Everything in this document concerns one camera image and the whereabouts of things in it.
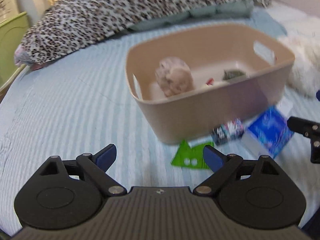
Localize white card box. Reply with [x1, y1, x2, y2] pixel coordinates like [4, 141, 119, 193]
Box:
[276, 97, 293, 118]

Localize green storage box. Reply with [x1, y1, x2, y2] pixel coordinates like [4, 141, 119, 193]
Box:
[0, 12, 29, 87]

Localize cream storage box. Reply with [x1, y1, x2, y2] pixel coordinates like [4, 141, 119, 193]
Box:
[0, 0, 19, 23]

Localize blue striped bed sheet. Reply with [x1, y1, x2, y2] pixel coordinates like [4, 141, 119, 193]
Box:
[0, 6, 320, 235]

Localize white plush toy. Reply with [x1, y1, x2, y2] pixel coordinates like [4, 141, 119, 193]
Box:
[201, 78, 228, 88]

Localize hello kitty small box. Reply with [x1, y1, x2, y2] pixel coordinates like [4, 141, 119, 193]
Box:
[212, 119, 244, 145]

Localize white fluffy plush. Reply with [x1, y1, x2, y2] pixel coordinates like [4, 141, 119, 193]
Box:
[278, 35, 319, 98]

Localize rolled beige towel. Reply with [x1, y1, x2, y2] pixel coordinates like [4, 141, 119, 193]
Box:
[155, 57, 194, 98]

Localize light green quilt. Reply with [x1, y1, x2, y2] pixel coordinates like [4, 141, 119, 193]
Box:
[127, 0, 254, 32]

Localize beige plastic storage basket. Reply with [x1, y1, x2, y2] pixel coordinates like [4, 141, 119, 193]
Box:
[125, 23, 295, 144]

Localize blue tissue pack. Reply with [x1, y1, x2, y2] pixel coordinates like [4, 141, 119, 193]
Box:
[241, 106, 294, 158]

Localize dark green snack packet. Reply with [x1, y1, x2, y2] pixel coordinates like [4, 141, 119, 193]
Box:
[222, 69, 247, 81]

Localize leopard print blanket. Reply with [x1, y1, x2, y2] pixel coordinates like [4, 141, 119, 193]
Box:
[14, 0, 272, 69]

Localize green wet wipe packet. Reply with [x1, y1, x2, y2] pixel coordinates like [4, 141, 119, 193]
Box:
[171, 140, 214, 170]

